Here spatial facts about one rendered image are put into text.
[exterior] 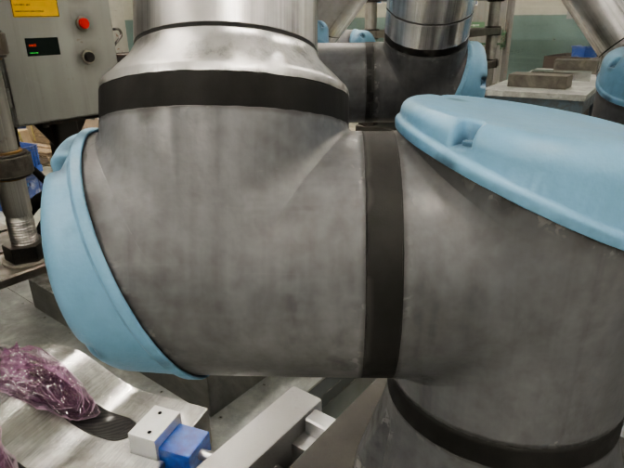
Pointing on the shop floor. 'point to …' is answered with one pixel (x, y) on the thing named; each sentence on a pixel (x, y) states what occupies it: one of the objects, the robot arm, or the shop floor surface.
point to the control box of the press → (55, 63)
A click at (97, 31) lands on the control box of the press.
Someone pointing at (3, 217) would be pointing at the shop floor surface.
